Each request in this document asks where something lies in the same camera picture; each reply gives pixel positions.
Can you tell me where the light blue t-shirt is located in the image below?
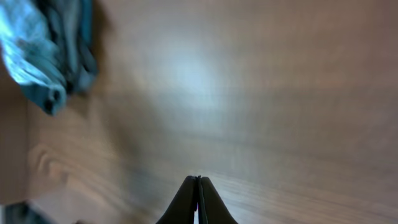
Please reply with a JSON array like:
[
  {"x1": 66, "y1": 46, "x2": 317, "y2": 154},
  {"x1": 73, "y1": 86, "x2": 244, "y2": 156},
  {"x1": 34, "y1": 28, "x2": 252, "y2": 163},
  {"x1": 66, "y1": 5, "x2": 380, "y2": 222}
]
[{"x1": 1, "y1": 1, "x2": 67, "y2": 116}]

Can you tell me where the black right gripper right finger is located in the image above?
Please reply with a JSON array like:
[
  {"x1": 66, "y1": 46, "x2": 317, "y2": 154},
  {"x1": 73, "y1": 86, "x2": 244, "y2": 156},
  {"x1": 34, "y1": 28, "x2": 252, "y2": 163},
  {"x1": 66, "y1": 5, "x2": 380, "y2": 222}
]
[{"x1": 198, "y1": 176, "x2": 237, "y2": 224}]

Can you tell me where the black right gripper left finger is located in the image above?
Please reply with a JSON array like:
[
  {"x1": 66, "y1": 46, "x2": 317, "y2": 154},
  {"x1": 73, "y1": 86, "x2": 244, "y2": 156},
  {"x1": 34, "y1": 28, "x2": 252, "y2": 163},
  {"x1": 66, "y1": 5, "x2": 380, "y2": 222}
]
[{"x1": 157, "y1": 175, "x2": 198, "y2": 224}]

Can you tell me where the folded grey garment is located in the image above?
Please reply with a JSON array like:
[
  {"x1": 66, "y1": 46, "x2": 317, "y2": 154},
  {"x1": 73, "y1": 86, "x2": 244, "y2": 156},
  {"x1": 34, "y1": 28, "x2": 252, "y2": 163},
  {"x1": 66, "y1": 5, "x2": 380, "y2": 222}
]
[{"x1": 36, "y1": 0, "x2": 98, "y2": 95}]

